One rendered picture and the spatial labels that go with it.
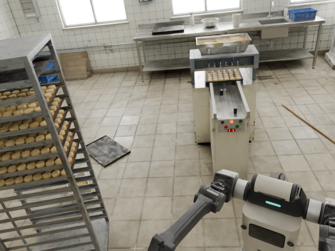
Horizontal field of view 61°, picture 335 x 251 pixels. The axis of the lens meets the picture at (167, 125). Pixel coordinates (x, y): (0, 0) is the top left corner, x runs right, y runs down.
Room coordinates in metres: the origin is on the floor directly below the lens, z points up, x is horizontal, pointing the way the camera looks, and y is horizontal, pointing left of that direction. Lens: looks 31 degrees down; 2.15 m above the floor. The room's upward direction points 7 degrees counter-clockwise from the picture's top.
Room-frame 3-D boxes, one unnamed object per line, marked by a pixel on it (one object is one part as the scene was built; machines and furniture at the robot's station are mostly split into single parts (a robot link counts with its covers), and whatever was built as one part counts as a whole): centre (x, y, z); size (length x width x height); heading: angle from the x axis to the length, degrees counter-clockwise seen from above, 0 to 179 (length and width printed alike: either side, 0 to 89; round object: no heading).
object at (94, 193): (1.74, 0.96, 0.51); 0.64 x 0.03 x 0.03; 94
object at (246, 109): (3.11, -0.86, 0.87); 2.01 x 0.03 x 0.07; 172
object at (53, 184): (1.74, 0.96, 0.69); 0.64 x 0.03 x 0.03; 94
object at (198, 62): (3.02, -0.70, 1.01); 0.72 x 0.33 x 0.34; 82
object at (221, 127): (2.16, -0.58, 0.77); 0.24 x 0.04 x 0.14; 82
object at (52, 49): (1.79, 0.65, 0.97); 0.03 x 0.03 x 1.70; 4
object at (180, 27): (5.60, -0.25, 0.93); 0.60 x 0.40 x 0.01; 84
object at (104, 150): (3.11, 0.86, 0.02); 0.60 x 0.40 x 0.03; 39
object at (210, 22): (5.55, -1.05, 0.94); 0.33 x 0.33 x 0.12
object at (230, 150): (2.52, -0.63, 0.45); 0.70 x 0.34 x 0.90; 172
